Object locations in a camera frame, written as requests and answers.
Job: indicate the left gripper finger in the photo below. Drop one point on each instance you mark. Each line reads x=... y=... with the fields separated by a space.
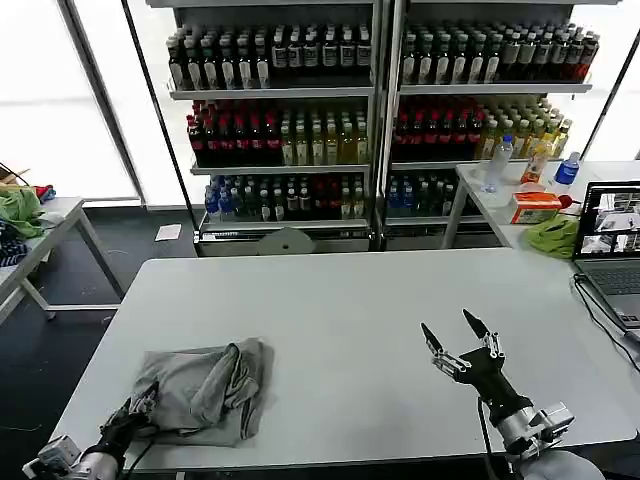
x=139 y=404
x=152 y=392

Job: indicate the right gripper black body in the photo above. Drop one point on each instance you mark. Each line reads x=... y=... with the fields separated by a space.
x=487 y=375

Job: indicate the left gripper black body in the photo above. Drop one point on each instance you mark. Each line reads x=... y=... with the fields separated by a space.
x=122 y=427

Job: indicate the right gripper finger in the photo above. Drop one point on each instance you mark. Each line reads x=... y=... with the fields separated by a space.
x=440 y=352
x=487 y=340

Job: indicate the grey printed t-shirt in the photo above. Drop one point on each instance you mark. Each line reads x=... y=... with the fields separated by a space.
x=200 y=385

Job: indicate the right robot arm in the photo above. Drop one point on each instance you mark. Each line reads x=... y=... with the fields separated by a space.
x=540 y=435

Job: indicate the lime green cloth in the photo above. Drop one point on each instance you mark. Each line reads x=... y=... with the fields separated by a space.
x=555 y=237

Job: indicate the orange carton box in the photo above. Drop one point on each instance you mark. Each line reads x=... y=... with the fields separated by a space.
x=535 y=209

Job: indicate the grey laptop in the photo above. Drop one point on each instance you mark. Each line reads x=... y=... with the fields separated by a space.
x=612 y=260

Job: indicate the white side table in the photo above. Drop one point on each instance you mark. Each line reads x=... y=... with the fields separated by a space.
x=475 y=185

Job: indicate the small red object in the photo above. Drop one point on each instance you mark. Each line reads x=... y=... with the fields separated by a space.
x=566 y=201

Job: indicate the white paper sheet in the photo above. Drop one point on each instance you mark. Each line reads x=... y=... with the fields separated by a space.
x=168 y=233

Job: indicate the clear bottle with blue cap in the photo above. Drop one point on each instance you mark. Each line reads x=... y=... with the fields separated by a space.
x=497 y=165

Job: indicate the orange juice bottle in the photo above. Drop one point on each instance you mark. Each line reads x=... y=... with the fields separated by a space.
x=535 y=165

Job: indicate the blue-labelled water bottle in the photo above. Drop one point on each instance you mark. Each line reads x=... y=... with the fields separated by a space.
x=567 y=172

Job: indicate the round white disc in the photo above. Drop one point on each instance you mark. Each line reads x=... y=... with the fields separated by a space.
x=286 y=242

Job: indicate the grey side table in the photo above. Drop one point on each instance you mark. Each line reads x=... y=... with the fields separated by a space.
x=55 y=215

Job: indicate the blue striped cloth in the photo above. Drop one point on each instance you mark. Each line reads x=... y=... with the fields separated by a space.
x=10 y=247

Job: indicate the drinks shelf with red-capped bottles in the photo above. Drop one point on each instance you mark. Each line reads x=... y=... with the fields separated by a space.
x=480 y=125

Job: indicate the green garment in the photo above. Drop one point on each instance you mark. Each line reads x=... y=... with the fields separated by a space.
x=20 y=212

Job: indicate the red cloth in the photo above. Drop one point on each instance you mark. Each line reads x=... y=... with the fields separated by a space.
x=44 y=192

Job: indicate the drinks shelf with yellow bottles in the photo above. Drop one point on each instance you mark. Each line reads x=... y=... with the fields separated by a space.
x=280 y=135

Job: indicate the thin dark window bar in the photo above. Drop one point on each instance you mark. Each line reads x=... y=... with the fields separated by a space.
x=160 y=115

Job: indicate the wide dark window bar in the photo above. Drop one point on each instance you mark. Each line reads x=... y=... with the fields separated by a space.
x=102 y=100

